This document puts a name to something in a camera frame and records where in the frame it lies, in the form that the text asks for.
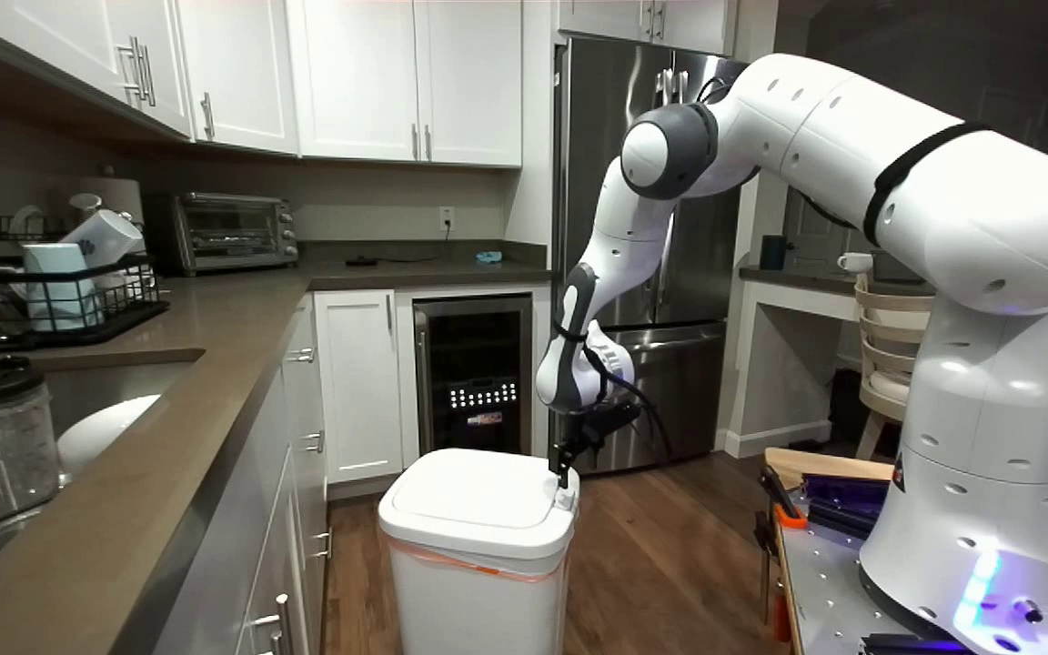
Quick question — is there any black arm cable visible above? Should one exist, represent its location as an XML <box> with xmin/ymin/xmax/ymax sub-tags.
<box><xmin>554</xmin><ymin>325</ymin><xmax>680</xmax><ymax>459</ymax></box>

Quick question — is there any stainless steel refrigerator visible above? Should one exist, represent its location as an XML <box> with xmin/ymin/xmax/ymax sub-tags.
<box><xmin>550</xmin><ymin>34</ymin><xmax>756</xmax><ymax>479</ymax></box>

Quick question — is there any white upper cabinet over rack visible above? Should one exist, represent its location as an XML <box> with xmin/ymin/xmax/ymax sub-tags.
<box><xmin>0</xmin><ymin>0</ymin><xmax>303</xmax><ymax>159</ymax></box>

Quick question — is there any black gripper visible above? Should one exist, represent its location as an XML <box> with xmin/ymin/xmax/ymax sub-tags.
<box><xmin>540</xmin><ymin>409</ymin><xmax>613</xmax><ymax>493</ymax></box>

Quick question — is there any white corner base cabinet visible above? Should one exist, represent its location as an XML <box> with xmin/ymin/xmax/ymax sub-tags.
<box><xmin>311</xmin><ymin>289</ymin><xmax>411</xmax><ymax>487</ymax></box>

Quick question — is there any stainless steel sink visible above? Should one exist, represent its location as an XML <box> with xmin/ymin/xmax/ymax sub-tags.
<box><xmin>0</xmin><ymin>347</ymin><xmax>206</xmax><ymax>613</ymax></box>

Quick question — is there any wooden slat chair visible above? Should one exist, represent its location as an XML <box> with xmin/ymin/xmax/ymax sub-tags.
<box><xmin>832</xmin><ymin>248</ymin><xmax>936</xmax><ymax>462</ymax></box>

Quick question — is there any teal plastic container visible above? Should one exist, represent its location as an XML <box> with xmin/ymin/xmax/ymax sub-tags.
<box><xmin>18</xmin><ymin>236</ymin><xmax>103</xmax><ymax>334</ymax></box>

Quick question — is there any white drawer cabinet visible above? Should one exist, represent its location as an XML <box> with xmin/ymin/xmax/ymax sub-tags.
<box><xmin>280</xmin><ymin>294</ymin><xmax>335</xmax><ymax>613</ymax></box>

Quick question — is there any black cup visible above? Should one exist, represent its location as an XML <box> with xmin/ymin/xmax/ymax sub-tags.
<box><xmin>756</xmin><ymin>233</ymin><xmax>792</xmax><ymax>274</ymax></box>

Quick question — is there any orange black clamp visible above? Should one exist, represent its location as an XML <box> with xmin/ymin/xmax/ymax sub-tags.
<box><xmin>756</xmin><ymin>465</ymin><xmax>811</xmax><ymax>538</ymax></box>

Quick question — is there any robot mounting table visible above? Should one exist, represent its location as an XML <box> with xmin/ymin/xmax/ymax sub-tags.
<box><xmin>756</xmin><ymin>443</ymin><xmax>1048</xmax><ymax>655</ymax></box>

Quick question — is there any white built-in desk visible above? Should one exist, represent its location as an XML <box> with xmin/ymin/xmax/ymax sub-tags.
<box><xmin>715</xmin><ymin>266</ymin><xmax>864</xmax><ymax>462</ymax></box>

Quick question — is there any white upper cabinet beside refrigerator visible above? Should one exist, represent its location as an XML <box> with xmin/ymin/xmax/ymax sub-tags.
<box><xmin>283</xmin><ymin>0</ymin><xmax>527</xmax><ymax>172</ymax></box>

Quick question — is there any white plastic container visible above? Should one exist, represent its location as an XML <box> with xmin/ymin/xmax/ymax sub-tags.
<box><xmin>61</xmin><ymin>208</ymin><xmax>150</xmax><ymax>266</ymax></box>

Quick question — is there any white sink base cabinet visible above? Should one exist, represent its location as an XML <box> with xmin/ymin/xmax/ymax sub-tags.
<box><xmin>144</xmin><ymin>360</ymin><xmax>309</xmax><ymax>655</ymax></box>

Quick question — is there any white lidded trash bin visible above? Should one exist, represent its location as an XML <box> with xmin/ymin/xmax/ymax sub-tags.
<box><xmin>374</xmin><ymin>443</ymin><xmax>585</xmax><ymax>655</ymax></box>

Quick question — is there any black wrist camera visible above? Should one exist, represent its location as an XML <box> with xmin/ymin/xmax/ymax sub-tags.
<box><xmin>591</xmin><ymin>398</ymin><xmax>648</xmax><ymax>443</ymax></box>

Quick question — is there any black wire dish rack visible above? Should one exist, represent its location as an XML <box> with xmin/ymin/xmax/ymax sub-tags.
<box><xmin>0</xmin><ymin>215</ymin><xmax>169</xmax><ymax>357</ymax></box>

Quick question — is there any black wine cooler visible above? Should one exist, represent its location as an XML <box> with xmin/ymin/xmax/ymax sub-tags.
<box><xmin>407</xmin><ymin>291</ymin><xmax>533</xmax><ymax>459</ymax></box>

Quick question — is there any silver toaster oven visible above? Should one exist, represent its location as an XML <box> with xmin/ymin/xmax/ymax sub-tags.
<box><xmin>169</xmin><ymin>189</ymin><xmax>303</xmax><ymax>276</ymax></box>

